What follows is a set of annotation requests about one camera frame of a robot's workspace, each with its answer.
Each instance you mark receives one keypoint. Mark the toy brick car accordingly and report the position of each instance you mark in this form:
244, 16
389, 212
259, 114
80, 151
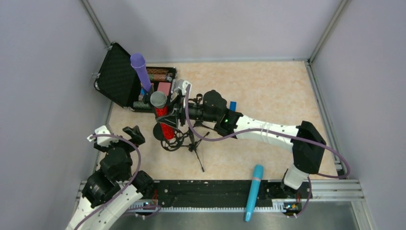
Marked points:
233, 106

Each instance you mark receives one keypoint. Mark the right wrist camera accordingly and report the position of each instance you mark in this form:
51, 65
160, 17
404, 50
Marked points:
179, 85

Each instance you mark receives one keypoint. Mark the teal microphone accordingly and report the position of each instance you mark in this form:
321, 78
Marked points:
253, 192

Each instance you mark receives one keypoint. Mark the black poker chip case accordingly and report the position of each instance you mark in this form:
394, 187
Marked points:
119, 82

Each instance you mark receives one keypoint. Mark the purple microphone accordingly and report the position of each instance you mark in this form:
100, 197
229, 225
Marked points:
138, 63

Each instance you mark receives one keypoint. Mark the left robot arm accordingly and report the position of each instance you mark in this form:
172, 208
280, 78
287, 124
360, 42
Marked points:
113, 188

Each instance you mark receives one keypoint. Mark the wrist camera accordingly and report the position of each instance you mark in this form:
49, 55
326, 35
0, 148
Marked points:
179, 85
103, 136

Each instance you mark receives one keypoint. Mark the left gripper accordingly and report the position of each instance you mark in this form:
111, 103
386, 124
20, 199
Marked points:
133, 135

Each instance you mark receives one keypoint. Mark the red card deck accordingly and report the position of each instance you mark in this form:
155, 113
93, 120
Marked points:
164, 87

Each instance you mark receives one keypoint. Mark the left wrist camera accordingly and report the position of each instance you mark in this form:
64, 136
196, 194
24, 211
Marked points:
103, 136

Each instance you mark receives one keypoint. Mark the red glitter microphone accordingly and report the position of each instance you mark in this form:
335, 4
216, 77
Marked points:
158, 100

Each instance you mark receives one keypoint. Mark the black tripod stand with clip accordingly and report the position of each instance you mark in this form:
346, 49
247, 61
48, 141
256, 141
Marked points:
198, 100

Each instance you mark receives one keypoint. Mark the black tripod stand with shockmount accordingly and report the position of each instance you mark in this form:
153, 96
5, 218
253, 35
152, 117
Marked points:
183, 140

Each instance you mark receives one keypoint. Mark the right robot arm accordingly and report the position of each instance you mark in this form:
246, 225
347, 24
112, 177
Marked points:
208, 118

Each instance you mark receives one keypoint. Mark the black round-base mic stand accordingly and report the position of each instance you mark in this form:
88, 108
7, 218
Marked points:
157, 131

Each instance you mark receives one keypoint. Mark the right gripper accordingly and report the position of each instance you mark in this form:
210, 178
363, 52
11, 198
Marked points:
177, 108

